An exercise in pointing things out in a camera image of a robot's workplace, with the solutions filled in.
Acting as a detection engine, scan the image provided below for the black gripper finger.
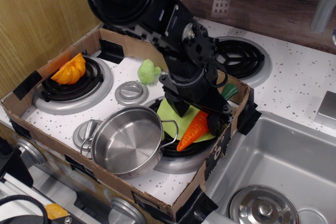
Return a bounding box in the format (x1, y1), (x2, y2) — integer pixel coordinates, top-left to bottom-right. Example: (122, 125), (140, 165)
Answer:
(164, 88), (190, 118)
(207, 113), (233, 136)

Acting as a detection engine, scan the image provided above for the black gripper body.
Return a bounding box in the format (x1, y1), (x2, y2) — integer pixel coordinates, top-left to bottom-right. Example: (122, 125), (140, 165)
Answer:
(159, 69), (232, 114)

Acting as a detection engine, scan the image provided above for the orange toy carrot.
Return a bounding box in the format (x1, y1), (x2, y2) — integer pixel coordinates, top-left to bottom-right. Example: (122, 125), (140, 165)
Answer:
(176, 110), (209, 152)

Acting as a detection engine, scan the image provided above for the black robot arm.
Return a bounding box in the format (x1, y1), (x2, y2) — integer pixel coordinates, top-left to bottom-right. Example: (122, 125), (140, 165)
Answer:
(87, 0), (232, 135)

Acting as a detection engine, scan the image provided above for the light green plastic plate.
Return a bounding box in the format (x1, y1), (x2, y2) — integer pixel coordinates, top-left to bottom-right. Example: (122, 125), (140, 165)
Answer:
(157, 98), (215, 143)

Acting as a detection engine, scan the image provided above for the brown cardboard fence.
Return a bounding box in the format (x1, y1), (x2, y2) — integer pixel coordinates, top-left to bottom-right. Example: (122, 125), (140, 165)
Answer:
(1, 29), (256, 223)

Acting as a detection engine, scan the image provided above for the green toy broccoli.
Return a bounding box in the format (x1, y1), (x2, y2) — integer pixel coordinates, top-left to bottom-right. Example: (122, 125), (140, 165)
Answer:
(138, 59), (161, 84)

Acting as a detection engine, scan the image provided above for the silver centre stove knob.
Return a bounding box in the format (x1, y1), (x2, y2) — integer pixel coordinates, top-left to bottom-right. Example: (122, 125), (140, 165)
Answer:
(114, 81), (149, 106)

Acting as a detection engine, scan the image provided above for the silver stove knob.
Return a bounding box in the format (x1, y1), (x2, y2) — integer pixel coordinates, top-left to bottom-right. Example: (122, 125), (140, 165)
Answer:
(72, 120), (102, 152)
(114, 81), (149, 106)

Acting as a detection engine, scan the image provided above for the back right stove burner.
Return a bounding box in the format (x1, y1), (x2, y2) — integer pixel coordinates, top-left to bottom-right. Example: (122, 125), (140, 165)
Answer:
(216, 36), (272, 88)

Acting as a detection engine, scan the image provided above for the stainless steel pot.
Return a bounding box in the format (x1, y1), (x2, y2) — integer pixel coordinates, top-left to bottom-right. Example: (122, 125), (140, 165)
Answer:
(84, 105), (165, 179)

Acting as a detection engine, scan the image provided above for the silver sink basin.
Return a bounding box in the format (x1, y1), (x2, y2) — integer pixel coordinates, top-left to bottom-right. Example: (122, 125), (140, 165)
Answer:
(205, 112), (335, 223)

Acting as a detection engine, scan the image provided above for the hanging silver slotted spatula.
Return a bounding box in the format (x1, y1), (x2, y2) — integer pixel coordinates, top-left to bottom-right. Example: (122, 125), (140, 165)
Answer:
(211, 0), (231, 19)

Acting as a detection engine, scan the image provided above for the steel pot lid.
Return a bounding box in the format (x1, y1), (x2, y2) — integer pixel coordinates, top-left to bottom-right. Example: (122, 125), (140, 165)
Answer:
(227, 185), (300, 223)

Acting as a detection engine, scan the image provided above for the silver front stove knob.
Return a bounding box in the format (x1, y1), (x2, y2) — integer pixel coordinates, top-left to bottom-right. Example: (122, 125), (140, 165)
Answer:
(72, 120), (102, 152)

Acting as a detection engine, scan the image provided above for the orange toy pumpkin slice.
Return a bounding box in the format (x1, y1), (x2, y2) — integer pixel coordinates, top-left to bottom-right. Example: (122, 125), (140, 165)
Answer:
(51, 53), (86, 84)

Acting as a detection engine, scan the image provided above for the silver oven knob right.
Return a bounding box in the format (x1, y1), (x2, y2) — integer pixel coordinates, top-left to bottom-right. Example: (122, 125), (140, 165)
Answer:
(108, 197), (147, 224)

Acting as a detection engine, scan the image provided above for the silver oven knob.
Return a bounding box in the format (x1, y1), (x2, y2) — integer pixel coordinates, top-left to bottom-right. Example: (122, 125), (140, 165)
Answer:
(108, 197), (147, 224)
(17, 138), (47, 168)

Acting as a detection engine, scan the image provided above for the front left stove burner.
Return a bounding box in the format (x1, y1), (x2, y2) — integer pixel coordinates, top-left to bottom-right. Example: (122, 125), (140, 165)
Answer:
(33, 56), (113, 115)

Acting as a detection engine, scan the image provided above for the silver oven knob left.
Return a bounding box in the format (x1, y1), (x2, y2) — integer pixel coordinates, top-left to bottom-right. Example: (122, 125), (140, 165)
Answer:
(17, 138), (47, 168)

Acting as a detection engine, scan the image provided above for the silver faucet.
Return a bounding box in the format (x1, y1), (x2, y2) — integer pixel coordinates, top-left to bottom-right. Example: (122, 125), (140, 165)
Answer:
(310, 0), (335, 33)

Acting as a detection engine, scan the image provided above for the orange tape piece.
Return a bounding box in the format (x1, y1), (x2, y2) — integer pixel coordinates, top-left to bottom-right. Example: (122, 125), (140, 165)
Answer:
(45, 203), (69, 220)

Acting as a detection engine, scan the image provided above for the black device at left edge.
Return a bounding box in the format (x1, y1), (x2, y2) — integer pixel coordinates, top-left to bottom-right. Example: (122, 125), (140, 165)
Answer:
(1, 137), (34, 188)

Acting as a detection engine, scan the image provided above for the silver faucet handle block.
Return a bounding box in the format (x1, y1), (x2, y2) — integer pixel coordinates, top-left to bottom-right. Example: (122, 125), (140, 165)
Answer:
(314, 91), (336, 130)

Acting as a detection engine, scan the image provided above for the black cable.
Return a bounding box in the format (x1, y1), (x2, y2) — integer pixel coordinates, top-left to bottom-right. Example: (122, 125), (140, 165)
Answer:
(0, 194), (49, 224)

